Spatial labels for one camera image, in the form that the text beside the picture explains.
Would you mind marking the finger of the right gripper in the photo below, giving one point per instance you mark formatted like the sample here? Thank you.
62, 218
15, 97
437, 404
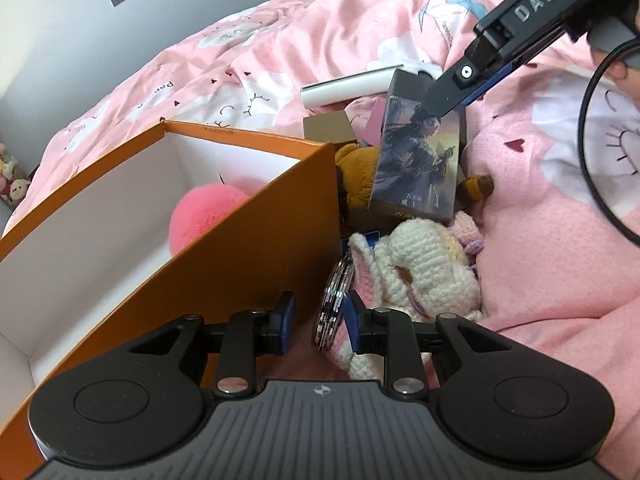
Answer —
488, 84
467, 74

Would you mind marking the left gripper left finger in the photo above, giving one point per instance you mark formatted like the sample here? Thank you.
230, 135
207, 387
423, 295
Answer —
243, 339

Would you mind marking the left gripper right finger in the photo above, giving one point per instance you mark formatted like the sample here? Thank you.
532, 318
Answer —
396, 338

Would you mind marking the round metal tin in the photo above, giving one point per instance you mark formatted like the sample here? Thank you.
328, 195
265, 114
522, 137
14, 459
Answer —
330, 313

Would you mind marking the white long glasses case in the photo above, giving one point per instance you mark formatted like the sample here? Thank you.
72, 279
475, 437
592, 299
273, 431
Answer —
355, 86

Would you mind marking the black book box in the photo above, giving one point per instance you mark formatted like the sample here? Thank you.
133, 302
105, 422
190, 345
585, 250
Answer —
410, 86

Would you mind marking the pink fluffy pompom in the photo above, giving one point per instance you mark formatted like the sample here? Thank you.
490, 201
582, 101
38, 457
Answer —
200, 210

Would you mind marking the illustrated card box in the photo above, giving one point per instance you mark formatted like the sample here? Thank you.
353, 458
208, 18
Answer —
417, 170

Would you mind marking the small gold box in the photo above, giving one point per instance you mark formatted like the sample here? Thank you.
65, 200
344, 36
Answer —
332, 127

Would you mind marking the pink card wallet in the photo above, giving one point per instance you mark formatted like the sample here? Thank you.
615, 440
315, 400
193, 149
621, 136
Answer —
372, 132

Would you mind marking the person right hand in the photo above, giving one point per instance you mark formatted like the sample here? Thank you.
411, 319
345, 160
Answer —
618, 70

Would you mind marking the white crochet bunny doll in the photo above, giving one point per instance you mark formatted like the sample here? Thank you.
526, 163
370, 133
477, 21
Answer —
422, 268

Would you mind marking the pink cloud duvet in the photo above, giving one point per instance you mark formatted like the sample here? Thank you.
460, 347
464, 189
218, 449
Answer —
553, 272

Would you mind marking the orange cardboard box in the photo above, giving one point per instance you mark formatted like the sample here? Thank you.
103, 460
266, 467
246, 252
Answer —
89, 268

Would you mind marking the brown plush bear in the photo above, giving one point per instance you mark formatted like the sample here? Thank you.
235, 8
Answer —
355, 167

